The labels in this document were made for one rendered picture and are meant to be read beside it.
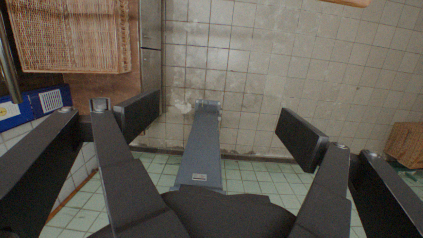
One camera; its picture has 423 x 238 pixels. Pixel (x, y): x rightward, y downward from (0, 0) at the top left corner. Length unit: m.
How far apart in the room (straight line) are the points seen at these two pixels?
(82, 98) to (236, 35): 1.34
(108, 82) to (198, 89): 0.82
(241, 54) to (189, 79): 0.56
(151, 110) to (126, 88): 1.06
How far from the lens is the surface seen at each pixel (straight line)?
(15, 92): 0.80
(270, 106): 1.80
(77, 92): 1.43
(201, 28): 1.66
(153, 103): 0.16
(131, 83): 1.19
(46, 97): 1.34
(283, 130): 0.17
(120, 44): 1.07
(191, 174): 0.71
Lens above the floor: 1.63
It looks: 69 degrees down
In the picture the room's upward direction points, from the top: 178 degrees counter-clockwise
